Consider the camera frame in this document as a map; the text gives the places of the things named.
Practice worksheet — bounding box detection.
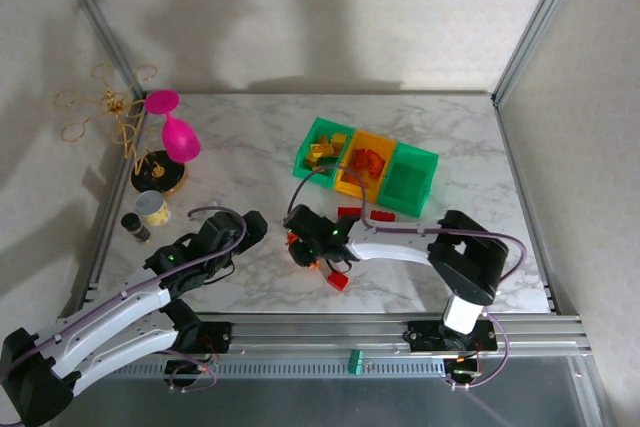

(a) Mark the orange lego arch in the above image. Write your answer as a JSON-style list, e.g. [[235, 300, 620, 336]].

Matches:
[[361, 148, 390, 177], [341, 166, 369, 187]]

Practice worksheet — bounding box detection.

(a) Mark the white and yellow tin can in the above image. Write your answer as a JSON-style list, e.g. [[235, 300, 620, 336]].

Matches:
[[134, 190, 171, 228]]

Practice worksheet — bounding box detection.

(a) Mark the green plastic bin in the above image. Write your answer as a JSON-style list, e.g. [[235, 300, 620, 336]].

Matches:
[[375, 142, 440, 218], [292, 116, 357, 192]]

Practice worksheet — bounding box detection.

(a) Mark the small dark bottle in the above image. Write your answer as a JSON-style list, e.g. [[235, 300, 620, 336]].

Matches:
[[120, 213, 151, 243]]

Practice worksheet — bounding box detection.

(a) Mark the yellow plastic bin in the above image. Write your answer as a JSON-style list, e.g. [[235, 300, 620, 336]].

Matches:
[[333, 129, 399, 198]]

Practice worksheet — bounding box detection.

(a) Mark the pink wine glass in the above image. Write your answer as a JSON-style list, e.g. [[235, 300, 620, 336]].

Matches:
[[143, 89, 203, 164]]

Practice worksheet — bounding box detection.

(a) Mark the green terminal connector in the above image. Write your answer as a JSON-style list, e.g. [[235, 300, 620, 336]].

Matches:
[[349, 348, 370, 377]]

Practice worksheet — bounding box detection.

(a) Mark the grey metal panel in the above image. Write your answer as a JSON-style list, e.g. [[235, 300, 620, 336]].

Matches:
[[49, 376, 617, 427]]

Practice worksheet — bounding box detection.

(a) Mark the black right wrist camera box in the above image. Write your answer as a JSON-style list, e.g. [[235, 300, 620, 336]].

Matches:
[[283, 204, 326, 236]]

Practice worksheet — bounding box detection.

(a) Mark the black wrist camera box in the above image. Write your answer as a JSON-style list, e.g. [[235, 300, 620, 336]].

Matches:
[[283, 204, 326, 236], [197, 211, 236, 244]]

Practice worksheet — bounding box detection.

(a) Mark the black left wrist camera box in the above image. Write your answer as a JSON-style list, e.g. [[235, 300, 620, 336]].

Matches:
[[197, 211, 236, 244]]

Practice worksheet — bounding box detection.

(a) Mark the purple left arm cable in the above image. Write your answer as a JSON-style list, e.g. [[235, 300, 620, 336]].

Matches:
[[0, 205, 249, 398]]

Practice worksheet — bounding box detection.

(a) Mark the aluminum mounting rail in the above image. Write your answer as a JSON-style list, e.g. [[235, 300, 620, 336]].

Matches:
[[57, 311, 594, 356]]

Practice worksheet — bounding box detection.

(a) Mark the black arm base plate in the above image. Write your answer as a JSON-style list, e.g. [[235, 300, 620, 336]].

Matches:
[[189, 320, 234, 354], [405, 319, 500, 353]]

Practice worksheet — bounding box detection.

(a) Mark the gold wire glass rack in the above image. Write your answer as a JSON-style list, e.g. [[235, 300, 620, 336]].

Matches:
[[53, 62, 190, 198]]

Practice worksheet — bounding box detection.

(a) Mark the slotted grey cable duct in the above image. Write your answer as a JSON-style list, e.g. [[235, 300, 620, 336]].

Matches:
[[107, 357, 451, 379]]

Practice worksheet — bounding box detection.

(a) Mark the thin purple base cable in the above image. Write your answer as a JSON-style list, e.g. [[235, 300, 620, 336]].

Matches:
[[446, 314, 514, 391], [163, 346, 220, 394]]

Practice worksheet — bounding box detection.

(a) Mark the aluminum side rail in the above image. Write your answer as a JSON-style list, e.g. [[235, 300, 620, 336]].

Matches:
[[492, 99, 560, 313]]

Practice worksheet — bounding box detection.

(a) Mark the aluminum frame post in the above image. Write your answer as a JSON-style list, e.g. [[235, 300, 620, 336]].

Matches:
[[45, 0, 149, 98], [491, 0, 589, 107]]

